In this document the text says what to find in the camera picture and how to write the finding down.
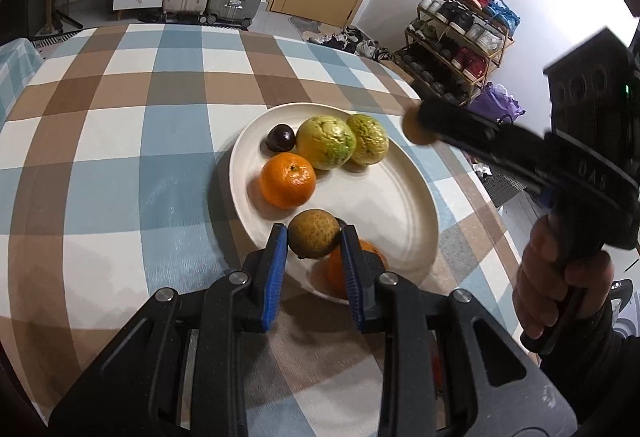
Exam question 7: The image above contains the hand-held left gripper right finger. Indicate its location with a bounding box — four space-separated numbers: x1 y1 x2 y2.
339 223 578 437

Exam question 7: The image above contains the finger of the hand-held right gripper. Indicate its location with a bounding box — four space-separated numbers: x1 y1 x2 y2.
417 98 551 190

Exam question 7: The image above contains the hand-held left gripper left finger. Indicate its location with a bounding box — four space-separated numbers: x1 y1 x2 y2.
47 223 290 437

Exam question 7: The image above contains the orange tangerine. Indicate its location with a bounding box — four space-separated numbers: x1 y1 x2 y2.
259 153 317 210
327 241 390 300

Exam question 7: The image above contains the brown longan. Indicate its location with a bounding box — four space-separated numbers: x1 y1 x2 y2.
288 209 342 259
404 109 436 146

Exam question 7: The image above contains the large cream plate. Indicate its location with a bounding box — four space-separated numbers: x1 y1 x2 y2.
229 103 441 306

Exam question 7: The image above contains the rough yellow guava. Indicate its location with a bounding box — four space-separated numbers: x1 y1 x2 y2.
346 114 390 166

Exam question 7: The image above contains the dark purple passion fruit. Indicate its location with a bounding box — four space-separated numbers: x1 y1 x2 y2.
265 124 297 153

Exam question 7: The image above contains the smooth yellow guava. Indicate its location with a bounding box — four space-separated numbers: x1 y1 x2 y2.
296 115 357 170

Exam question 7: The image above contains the person's right forearm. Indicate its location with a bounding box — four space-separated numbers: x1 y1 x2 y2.
540 302 640 428

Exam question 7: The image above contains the person's right hand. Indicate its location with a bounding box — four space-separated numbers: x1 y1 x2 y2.
512 214 616 340

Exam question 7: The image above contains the purple bag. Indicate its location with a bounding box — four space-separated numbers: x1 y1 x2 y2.
467 82 526 122

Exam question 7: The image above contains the grey laundry basket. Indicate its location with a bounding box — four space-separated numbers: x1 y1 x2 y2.
480 162 538 210

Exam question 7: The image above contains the wooden shoe rack with shoes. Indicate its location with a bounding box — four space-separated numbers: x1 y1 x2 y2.
400 0 521 100

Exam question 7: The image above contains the pile of sneakers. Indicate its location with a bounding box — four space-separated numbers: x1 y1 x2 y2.
307 26 401 64

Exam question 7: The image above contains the grey door mat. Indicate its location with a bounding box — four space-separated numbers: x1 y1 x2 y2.
289 14 328 38

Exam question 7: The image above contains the brown blue checkered tablecloth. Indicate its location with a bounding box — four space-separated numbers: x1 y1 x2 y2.
0 23 521 423

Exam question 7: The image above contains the striped rug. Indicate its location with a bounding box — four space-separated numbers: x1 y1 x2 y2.
30 29 91 48

